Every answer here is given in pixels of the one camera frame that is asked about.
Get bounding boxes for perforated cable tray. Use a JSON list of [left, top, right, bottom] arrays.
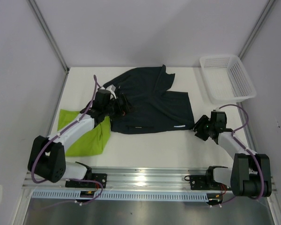
[[32, 190, 208, 202]]

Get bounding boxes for aluminium mounting rail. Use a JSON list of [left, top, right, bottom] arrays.
[[22, 167, 215, 192]]

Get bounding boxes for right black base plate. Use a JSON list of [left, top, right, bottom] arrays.
[[184, 175, 231, 191]]

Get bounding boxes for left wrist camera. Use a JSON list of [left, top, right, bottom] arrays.
[[101, 84, 117, 95]]

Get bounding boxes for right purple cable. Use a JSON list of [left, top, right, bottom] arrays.
[[207, 104, 265, 208]]

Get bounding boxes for purple cable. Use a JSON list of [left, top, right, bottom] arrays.
[[207, 104, 265, 208], [31, 75, 105, 208]]

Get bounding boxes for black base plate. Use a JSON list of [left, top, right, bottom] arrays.
[[184, 175, 231, 191], [65, 173, 108, 188]]

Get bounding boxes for left aluminium frame post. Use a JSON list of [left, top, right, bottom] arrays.
[[27, 0, 69, 74]]

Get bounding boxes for right aluminium frame post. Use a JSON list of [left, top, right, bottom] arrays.
[[238, 0, 278, 60]]

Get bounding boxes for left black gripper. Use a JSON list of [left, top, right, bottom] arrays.
[[103, 93, 136, 121]]

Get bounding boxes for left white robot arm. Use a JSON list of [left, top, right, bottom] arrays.
[[28, 90, 132, 188]]

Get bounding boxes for white plastic basket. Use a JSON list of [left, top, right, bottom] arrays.
[[200, 54, 257, 104]]

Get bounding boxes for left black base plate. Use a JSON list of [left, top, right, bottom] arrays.
[[65, 173, 108, 188]]

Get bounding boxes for lime green shorts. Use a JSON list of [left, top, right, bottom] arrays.
[[58, 109, 111, 157]]

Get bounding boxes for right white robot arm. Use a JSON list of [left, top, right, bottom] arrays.
[[193, 110, 272, 200]]

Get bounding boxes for dark green shorts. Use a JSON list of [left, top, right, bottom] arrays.
[[103, 65, 195, 135]]

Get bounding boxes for aluminium frame post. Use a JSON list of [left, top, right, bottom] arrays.
[[27, 0, 69, 74], [238, 0, 278, 60]]

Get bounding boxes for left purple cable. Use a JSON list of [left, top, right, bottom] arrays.
[[31, 75, 105, 208]]

